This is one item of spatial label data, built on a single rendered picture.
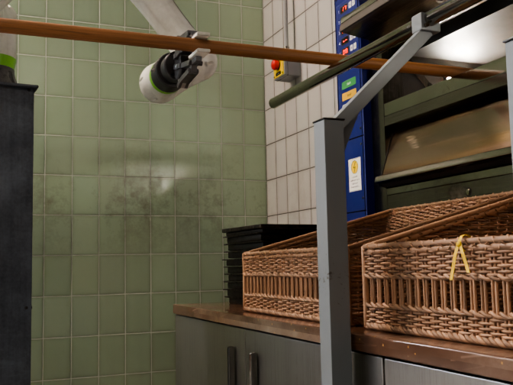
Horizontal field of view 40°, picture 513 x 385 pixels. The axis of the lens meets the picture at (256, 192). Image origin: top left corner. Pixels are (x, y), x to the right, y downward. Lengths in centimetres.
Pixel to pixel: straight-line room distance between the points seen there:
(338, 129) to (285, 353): 52
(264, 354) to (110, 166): 135
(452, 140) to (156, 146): 131
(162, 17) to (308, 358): 104
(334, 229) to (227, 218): 168
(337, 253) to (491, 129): 70
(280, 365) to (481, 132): 76
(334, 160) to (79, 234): 163
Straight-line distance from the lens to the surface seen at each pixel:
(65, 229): 270
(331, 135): 122
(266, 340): 159
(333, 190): 121
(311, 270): 148
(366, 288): 130
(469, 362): 99
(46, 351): 270
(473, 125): 185
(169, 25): 198
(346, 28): 212
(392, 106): 214
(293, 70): 269
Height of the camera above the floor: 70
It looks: 6 degrees up
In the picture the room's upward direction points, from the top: 1 degrees counter-clockwise
